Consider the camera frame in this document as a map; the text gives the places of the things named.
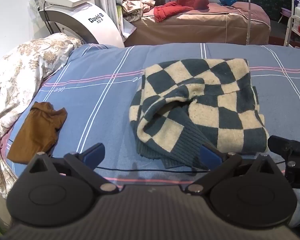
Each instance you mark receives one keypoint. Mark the beige crumpled blanket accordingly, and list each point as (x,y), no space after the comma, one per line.
(135,8)

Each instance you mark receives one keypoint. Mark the pink basin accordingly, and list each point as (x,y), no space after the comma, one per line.
(286,12)

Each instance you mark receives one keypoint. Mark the blue striped bed sheet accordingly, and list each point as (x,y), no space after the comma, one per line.
(102,105)

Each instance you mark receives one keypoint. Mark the tan covered massage bed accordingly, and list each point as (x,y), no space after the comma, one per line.
(190,27)

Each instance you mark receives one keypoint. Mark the red flat garment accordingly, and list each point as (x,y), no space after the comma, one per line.
(167,11)

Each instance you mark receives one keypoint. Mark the checkered knit sweater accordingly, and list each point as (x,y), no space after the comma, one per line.
(202,100)

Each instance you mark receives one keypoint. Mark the white pump bottle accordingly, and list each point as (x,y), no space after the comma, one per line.
(298,12)

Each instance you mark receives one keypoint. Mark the white beauty machine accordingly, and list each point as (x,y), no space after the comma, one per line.
(90,27)

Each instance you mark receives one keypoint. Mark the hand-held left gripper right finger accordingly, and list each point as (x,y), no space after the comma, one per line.
(210,156)

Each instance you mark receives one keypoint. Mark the brown cloth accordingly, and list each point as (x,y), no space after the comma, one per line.
(37,132)

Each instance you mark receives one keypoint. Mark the dark green patterned cloth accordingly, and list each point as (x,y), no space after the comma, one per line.
(265,0)

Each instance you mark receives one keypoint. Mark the floral quilt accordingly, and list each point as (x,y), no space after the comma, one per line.
(20,75)

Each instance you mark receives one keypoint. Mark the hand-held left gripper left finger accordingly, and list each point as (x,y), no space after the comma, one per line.
(94,153)

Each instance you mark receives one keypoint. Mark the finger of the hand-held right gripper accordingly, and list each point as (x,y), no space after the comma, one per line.
(280,145)

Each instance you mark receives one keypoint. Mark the clear stand pole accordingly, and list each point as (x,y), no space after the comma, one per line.
(249,12)

